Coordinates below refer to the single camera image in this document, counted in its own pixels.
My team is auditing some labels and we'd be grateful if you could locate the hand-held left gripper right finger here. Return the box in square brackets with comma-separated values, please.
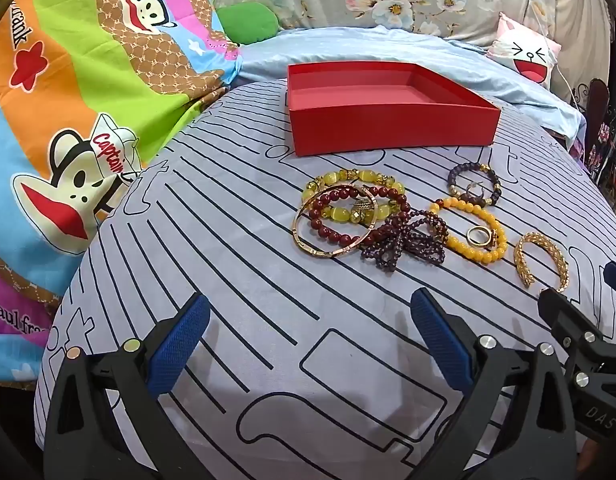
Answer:
[410, 287, 584, 480]

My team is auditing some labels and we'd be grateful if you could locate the gold bangle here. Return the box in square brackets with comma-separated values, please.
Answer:
[294, 187, 381, 260]

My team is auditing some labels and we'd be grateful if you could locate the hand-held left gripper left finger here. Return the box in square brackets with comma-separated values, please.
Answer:
[44, 291, 212, 480]

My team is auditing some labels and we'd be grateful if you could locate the gold chain cuff bracelet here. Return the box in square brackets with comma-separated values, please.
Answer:
[514, 232, 570, 295]

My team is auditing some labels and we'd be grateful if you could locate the gold ring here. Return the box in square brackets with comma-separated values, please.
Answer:
[465, 226, 499, 248]

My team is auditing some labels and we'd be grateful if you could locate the dark purple bead bracelet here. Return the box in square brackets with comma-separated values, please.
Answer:
[448, 161, 502, 207]

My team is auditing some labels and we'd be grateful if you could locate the purple garnet bead strand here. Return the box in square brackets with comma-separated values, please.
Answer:
[359, 208, 449, 268]

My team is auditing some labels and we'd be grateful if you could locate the pink cartoon cat pillow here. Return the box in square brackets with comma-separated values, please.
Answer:
[488, 12, 563, 93]

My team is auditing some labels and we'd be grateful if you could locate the red cardboard box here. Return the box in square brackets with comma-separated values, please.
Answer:
[287, 61, 502, 157]

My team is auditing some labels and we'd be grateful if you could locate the green pillow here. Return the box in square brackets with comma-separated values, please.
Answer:
[215, 2, 280, 47]

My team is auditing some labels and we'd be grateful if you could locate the dark red bead bracelet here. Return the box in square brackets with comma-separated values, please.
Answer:
[308, 185, 410, 248]

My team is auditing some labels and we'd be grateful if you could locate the yellow cat-eye bead bracelet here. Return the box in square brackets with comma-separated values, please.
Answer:
[302, 169, 406, 226]

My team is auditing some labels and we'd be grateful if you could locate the colourful cartoon monkey blanket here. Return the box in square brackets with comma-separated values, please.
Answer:
[0, 0, 243, 386]

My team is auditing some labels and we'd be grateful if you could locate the light blue pillow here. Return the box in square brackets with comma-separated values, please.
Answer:
[235, 25, 586, 136]

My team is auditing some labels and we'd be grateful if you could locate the orange-yellow bead bracelet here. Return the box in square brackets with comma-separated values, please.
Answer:
[429, 197, 509, 265]

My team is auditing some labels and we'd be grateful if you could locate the black metal rack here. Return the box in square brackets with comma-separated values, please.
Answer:
[570, 77, 614, 161]

